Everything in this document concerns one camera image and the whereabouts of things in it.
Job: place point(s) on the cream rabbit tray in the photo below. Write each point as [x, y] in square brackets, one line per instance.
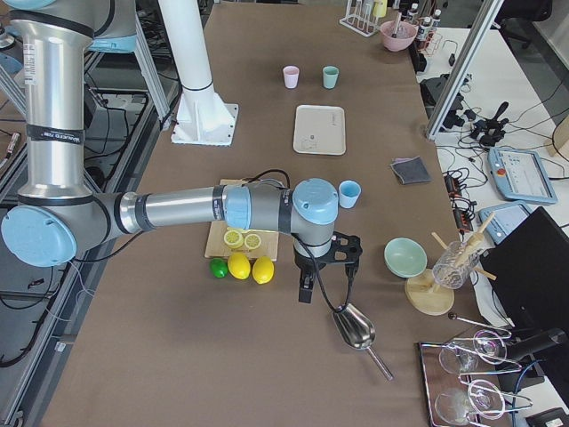
[319, 130]

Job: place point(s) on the green cup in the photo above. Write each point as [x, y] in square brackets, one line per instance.
[330, 76]

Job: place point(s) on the white dish rack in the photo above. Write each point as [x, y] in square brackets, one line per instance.
[363, 16]

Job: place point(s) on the green lime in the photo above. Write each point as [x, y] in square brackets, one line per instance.
[218, 267]

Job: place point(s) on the metal scoop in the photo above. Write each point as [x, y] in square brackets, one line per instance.
[358, 332]

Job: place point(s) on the pink bowl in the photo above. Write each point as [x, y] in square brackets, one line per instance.
[406, 33]

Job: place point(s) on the green bowl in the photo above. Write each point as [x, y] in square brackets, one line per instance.
[405, 257]

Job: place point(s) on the wooden cup stand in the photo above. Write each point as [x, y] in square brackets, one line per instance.
[429, 297]

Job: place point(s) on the white pillar base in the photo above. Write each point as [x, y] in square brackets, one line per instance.
[203, 118]

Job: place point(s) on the black monitor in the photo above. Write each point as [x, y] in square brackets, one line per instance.
[531, 265]

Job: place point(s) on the blue cup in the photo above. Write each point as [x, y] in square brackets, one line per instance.
[349, 193]

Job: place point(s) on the whole yellow lemon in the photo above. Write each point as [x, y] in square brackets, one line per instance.
[263, 270]
[239, 266]

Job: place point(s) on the wire glass rack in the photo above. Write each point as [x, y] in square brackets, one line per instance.
[460, 380]

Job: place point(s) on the wooden cutting board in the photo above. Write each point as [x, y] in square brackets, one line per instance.
[216, 248]

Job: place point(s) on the blue teach pendant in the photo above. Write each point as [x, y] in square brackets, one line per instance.
[520, 175]

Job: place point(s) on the lemon half near board edge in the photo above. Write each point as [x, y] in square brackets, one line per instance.
[233, 239]

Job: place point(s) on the pink cup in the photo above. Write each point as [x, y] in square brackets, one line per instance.
[291, 76]

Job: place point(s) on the clear textured glass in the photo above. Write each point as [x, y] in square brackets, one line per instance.
[453, 267]

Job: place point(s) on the grey folded cloth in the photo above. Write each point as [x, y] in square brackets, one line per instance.
[410, 170]

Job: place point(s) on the lemon half by knife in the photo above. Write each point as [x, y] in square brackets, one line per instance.
[252, 241]

